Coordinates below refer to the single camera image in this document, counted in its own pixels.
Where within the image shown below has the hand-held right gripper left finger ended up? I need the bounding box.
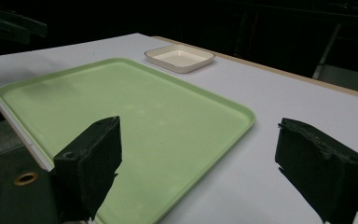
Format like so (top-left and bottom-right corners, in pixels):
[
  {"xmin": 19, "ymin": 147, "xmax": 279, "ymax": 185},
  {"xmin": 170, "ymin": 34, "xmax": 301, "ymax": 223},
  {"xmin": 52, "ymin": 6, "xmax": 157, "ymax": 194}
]
[{"xmin": 52, "ymin": 116, "xmax": 123, "ymax": 224}]

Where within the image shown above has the dark cloth with brass eyelet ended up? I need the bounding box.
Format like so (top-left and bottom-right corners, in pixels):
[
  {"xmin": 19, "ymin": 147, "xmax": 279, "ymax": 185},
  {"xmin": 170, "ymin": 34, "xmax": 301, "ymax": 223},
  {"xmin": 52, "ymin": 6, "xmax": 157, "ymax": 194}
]
[{"xmin": 0, "ymin": 145, "xmax": 61, "ymax": 224}]

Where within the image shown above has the white square dish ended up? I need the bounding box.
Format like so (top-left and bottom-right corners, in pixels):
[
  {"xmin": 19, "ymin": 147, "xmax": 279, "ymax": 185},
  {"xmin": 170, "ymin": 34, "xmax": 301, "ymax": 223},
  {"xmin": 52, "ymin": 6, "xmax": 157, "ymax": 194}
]
[{"xmin": 144, "ymin": 44, "xmax": 216, "ymax": 75}]

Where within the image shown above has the light green plastic tray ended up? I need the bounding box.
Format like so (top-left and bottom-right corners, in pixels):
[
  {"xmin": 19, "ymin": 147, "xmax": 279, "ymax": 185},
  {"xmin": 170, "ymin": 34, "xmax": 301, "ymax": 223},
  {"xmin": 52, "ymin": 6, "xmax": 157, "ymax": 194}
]
[{"xmin": 0, "ymin": 57, "xmax": 257, "ymax": 224}]

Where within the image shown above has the metal stand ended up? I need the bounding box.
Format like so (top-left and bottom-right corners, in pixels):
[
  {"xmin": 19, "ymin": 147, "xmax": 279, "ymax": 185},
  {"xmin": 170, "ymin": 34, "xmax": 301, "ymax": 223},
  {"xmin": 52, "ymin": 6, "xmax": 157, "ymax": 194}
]
[{"xmin": 311, "ymin": 22, "xmax": 343, "ymax": 80}]

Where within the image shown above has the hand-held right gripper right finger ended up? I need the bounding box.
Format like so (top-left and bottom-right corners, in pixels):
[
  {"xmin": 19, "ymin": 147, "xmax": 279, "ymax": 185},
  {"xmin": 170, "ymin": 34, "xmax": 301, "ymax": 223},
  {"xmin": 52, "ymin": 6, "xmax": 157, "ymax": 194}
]
[{"xmin": 274, "ymin": 117, "xmax": 358, "ymax": 224}]

